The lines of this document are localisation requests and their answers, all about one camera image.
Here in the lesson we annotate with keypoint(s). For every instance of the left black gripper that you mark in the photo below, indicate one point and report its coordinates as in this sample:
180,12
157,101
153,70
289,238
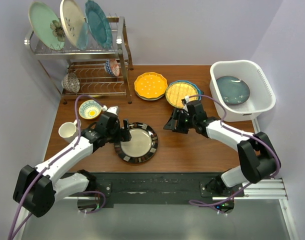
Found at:
122,135

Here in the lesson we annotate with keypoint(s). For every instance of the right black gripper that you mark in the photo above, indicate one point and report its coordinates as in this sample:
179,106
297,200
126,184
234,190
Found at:
170,125

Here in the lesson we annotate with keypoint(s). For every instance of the black rimmed cream plate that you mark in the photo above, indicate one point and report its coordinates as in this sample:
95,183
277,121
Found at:
142,146

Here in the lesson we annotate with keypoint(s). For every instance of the dark blue speckled plate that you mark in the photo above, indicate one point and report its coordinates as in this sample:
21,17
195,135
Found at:
233,90

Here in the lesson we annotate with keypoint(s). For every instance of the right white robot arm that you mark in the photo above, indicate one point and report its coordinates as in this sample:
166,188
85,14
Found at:
257,158

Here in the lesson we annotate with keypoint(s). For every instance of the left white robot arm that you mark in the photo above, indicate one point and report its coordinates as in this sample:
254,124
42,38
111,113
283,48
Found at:
38,188

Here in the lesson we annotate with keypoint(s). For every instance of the white plastic bin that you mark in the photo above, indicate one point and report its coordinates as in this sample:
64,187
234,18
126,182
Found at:
262,97

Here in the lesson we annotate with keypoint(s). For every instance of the yellow woven pattern plate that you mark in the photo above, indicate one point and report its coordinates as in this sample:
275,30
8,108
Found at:
177,91

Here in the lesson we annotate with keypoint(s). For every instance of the dark blue scalloped plate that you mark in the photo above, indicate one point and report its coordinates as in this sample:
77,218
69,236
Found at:
200,90

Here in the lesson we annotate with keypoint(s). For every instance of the yellow blue patterned bowl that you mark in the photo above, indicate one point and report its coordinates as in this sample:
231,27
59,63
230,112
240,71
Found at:
90,109

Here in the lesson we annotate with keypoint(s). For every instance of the orange dotted plate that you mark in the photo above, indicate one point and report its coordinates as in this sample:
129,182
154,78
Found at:
150,84

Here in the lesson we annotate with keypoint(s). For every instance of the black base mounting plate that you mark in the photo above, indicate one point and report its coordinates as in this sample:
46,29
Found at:
160,188

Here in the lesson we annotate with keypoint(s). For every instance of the cream ceramic mug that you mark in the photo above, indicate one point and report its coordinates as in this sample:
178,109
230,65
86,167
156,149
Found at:
69,130

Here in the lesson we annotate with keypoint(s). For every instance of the blue orange patterned bowl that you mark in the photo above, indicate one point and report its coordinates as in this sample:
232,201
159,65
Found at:
111,67

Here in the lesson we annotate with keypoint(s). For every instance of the metal dish rack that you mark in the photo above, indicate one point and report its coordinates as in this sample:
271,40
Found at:
89,64

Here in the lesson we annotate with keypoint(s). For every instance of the grey patterned bowl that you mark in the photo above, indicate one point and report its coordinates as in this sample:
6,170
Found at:
71,83

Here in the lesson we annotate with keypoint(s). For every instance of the small light blue plate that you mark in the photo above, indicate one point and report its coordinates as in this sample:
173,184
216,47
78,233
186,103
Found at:
82,40

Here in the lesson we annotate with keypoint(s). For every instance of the teal scalloped plate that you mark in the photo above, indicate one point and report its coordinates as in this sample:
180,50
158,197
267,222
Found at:
98,24

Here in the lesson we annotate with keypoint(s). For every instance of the cream floral plate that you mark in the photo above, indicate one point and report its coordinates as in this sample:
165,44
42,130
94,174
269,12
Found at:
72,18

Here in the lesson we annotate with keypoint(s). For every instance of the mint green flower plate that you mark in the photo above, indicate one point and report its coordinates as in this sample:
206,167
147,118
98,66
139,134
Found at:
46,25

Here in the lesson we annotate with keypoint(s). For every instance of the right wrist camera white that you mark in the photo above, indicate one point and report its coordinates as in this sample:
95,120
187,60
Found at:
186,101

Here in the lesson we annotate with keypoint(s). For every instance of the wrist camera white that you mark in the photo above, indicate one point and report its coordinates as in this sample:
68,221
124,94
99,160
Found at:
112,111
186,101

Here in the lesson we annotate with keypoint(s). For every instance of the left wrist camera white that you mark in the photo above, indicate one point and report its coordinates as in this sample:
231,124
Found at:
112,111

